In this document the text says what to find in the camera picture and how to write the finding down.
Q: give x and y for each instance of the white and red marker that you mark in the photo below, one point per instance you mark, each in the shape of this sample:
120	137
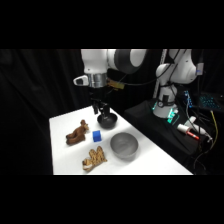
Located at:
187	131

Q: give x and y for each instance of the tan spotted plush toy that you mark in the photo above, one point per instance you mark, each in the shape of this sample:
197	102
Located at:
94	160

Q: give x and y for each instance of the grey metal bowl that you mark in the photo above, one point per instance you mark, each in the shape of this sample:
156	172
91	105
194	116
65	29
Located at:
124	145

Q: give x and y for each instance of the black keyboard with blue lights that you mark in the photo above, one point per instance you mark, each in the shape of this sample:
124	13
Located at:
209	101

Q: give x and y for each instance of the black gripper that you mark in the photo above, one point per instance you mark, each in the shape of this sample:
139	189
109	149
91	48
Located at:
98	93

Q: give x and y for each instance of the black robot stand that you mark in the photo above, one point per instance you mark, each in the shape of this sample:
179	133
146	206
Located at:
160	130

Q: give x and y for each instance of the black bowl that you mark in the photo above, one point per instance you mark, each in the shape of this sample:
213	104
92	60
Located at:
107	120

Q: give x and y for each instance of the brown plush dog toy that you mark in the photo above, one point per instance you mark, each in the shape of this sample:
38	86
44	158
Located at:
77	133

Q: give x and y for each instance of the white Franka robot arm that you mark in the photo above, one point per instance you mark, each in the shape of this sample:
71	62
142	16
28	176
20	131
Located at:
128	60

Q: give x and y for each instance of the black curtain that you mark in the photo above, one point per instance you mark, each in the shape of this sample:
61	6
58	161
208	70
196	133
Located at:
36	100

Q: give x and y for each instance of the blue cube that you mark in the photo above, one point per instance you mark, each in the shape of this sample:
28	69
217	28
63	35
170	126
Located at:
97	136

